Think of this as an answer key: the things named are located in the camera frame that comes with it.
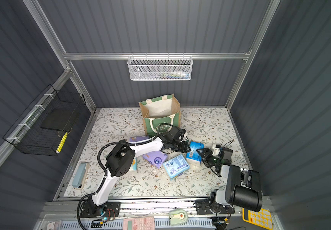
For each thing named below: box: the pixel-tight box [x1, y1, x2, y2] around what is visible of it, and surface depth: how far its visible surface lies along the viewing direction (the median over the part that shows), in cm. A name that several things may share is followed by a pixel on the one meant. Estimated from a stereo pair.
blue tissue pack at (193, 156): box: [186, 141, 205, 166], surface depth 88 cm
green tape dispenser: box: [168, 208, 189, 226], surface depth 67 cm
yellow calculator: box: [241, 207, 274, 230], surface depth 72 cm
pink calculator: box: [122, 216, 155, 230], surface depth 70 cm
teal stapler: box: [71, 162, 89, 189], surface depth 85 cm
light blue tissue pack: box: [162, 153, 190, 181], surface depth 85 cm
